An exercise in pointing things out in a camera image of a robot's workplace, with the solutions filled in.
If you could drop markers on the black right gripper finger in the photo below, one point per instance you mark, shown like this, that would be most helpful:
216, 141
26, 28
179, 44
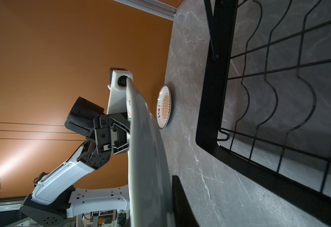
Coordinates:
184, 216

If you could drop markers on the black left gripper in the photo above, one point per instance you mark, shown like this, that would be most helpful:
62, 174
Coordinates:
105, 134

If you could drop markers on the cream floral plate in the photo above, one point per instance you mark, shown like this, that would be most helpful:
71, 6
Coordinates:
148, 174

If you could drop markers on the orange sunburst plate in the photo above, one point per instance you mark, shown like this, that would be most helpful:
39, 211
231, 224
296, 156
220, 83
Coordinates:
164, 104

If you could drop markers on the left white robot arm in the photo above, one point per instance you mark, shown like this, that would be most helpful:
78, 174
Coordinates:
54, 199

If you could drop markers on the aluminium front rail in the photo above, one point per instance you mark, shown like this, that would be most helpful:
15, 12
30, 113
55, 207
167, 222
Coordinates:
11, 203

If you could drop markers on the aluminium corner post left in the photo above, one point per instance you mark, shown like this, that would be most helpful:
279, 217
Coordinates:
156, 8

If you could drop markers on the black wire dish rack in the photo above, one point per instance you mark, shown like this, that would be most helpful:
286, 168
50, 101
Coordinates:
265, 107

